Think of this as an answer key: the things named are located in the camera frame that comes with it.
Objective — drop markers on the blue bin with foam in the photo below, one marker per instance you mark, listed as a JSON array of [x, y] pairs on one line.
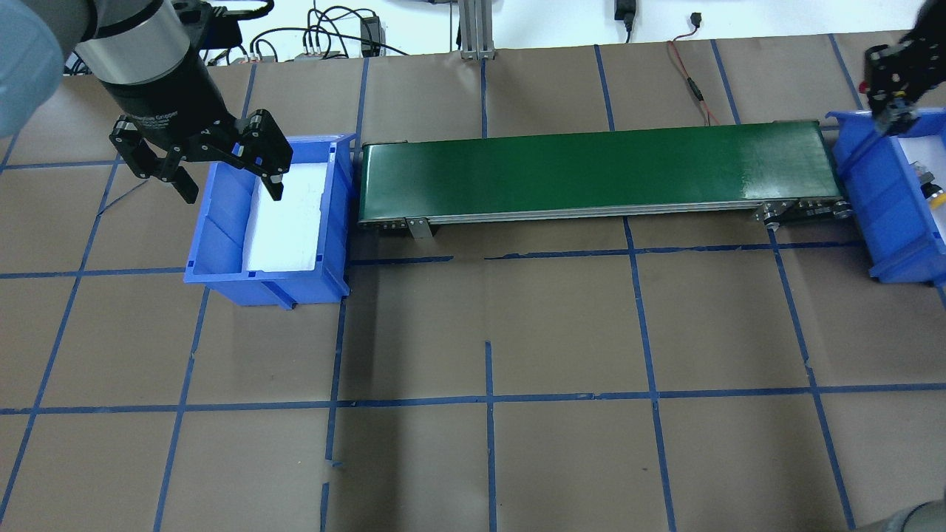
[[215, 257]]

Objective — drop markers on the green conveyor belt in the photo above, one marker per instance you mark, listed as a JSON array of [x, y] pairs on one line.
[[781, 172]]

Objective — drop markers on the white foam pad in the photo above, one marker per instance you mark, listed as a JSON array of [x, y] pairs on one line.
[[283, 236]]

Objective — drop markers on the black gripper source side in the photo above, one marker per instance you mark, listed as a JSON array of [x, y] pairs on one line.
[[896, 74]]

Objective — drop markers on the blue bin with buttons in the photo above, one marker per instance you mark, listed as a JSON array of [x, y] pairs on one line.
[[903, 233]]

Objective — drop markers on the aluminium frame post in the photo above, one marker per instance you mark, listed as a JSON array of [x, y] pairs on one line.
[[476, 30]]

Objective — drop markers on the robot arm near empty bin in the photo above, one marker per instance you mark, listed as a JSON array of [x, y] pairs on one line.
[[147, 55]]

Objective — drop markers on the black gripper empty-bin side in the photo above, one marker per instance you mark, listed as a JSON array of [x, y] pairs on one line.
[[161, 100]]

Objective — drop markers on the black power adapter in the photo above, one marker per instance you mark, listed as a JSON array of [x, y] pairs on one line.
[[372, 36]]

